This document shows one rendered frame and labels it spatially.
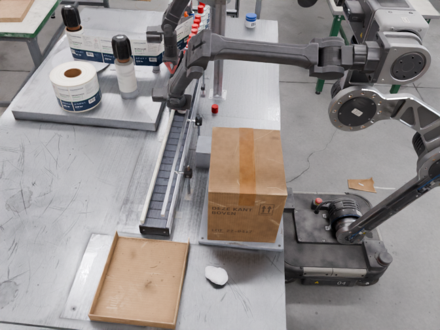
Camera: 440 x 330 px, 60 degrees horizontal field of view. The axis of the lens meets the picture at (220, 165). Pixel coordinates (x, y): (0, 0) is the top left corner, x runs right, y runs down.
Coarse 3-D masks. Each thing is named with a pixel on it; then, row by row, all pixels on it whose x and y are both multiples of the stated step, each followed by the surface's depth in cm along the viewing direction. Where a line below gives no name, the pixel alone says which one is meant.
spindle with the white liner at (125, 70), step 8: (112, 40) 163; (120, 40) 162; (128, 40) 165; (112, 48) 166; (120, 48) 164; (128, 48) 166; (120, 56) 166; (128, 56) 168; (120, 64) 169; (128, 64) 170; (120, 72) 172; (128, 72) 172; (120, 80) 175; (128, 80) 175; (120, 88) 180; (128, 88) 178; (136, 88) 182; (128, 96) 182
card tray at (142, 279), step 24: (120, 240) 134; (144, 240) 134; (120, 264) 128; (144, 264) 128; (168, 264) 128; (96, 288) 118; (120, 288) 122; (144, 288) 122; (168, 288) 123; (96, 312) 116; (120, 312) 117; (144, 312) 117; (168, 312) 117
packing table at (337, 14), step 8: (328, 0) 295; (416, 0) 298; (424, 0) 299; (336, 8) 283; (416, 8) 288; (424, 8) 289; (432, 8) 289; (336, 16) 287; (424, 16) 282; (432, 16) 282; (336, 24) 291; (336, 32) 296; (344, 40) 370; (320, 80) 328; (320, 88) 335; (392, 88) 335
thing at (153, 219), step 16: (192, 96) 186; (176, 112) 177; (176, 128) 169; (176, 144) 162; (160, 176) 149; (176, 176) 150; (160, 192) 144; (160, 208) 139; (144, 224) 134; (160, 224) 134
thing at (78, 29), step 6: (66, 6) 182; (72, 6) 182; (66, 12) 180; (72, 12) 181; (78, 12) 184; (66, 18) 182; (72, 18) 183; (78, 18) 186; (66, 24) 186; (72, 24) 185; (78, 24) 186; (66, 30) 188; (72, 30) 188; (78, 30) 190; (72, 42) 191; (72, 48) 194; (72, 54) 198; (78, 60) 199; (84, 60) 200
